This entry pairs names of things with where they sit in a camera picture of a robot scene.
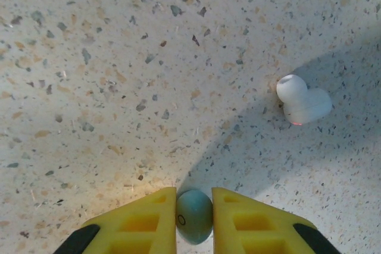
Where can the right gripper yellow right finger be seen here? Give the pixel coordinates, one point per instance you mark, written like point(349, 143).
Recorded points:
point(253, 227)

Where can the blue earbud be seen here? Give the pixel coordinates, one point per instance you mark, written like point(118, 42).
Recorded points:
point(193, 212)

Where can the white earbud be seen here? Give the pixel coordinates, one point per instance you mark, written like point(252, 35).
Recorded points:
point(306, 102)

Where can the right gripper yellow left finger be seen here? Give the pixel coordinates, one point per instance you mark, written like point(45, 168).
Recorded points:
point(137, 227)

